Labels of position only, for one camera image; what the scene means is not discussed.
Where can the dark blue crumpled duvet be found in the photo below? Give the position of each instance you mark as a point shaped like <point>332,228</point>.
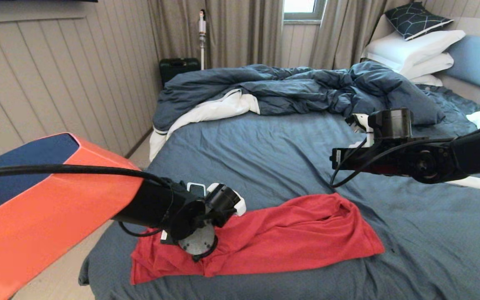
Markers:
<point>306,89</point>

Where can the white bed linen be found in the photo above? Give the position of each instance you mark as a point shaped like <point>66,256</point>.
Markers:
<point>211,110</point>

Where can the beige curtain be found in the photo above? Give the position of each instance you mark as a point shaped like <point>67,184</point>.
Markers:
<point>231,31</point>
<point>348,31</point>

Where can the dark patterned cushion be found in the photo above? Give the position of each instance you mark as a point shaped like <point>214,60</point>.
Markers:
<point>415,20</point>

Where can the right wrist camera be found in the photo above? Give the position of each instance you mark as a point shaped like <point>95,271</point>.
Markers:
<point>392,123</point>

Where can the red t-shirt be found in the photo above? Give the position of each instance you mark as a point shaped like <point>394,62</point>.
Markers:
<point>298,237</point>

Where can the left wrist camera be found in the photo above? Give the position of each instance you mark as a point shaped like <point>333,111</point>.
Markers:
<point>223,202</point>

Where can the large white pillow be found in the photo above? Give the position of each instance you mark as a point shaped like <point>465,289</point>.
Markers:
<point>408,49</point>

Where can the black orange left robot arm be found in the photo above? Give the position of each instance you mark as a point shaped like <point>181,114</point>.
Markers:
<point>56,216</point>

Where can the white flat remote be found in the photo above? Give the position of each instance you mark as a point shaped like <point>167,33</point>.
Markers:
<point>473,183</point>

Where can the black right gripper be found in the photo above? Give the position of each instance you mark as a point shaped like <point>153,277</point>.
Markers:
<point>381,160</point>

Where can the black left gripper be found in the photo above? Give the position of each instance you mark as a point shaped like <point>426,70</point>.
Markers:
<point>190,218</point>

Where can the white stick vacuum cleaner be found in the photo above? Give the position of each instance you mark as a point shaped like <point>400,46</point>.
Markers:
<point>202,39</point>

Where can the black hard case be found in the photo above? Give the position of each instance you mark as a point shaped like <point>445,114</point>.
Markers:
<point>177,67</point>

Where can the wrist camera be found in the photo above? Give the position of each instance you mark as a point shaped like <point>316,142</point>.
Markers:
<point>223,202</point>
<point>392,123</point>

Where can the grey framed window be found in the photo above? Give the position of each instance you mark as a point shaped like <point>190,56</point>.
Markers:
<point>300,8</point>

